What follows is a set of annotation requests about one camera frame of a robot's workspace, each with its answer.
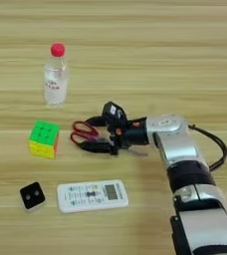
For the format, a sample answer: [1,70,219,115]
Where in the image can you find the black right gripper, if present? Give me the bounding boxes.
[81,116,149,156]

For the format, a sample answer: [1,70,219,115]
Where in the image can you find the red handled scissors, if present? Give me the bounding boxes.
[70,120,148,156]

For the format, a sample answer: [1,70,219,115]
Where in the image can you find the green and yellow puzzle cube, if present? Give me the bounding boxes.
[28,119,62,159]

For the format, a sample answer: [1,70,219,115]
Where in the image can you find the clear bottle with red cap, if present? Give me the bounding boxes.
[43,42,70,109]

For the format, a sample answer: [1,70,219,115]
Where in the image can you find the small white box black top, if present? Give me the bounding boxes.
[19,180,47,211]

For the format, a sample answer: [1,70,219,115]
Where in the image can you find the small black box white label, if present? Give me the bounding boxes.
[102,101,128,128]

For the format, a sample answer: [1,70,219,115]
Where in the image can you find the white remote control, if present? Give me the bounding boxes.
[56,178,129,214]

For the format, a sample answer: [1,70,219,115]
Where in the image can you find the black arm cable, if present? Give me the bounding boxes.
[188,124,227,173]

